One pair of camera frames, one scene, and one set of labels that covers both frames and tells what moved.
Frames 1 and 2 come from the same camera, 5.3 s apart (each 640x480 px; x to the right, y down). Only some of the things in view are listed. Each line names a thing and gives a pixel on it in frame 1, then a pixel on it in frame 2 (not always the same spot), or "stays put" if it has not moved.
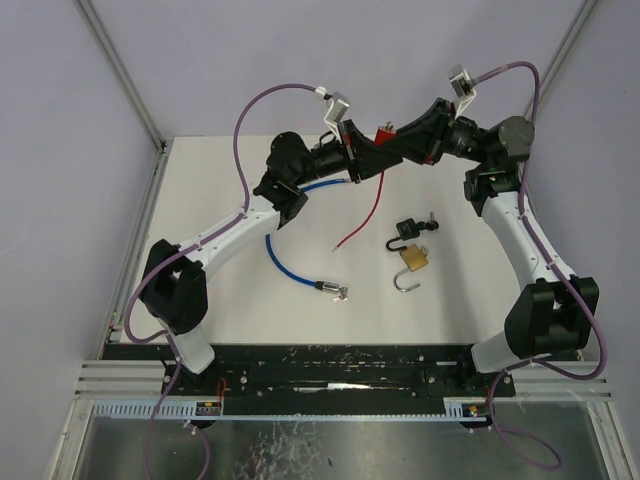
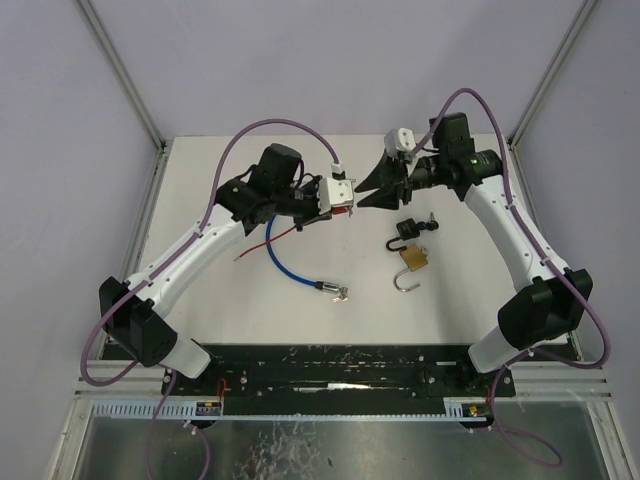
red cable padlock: [383, 135] -> [335, 211]
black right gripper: [441, 132] -> [403, 182]
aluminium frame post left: [100, 29] stays put
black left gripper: [350, 151] -> [310, 211]
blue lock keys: [343, 297] stays put
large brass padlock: [415, 259] stays put
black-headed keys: [431, 225] stays put
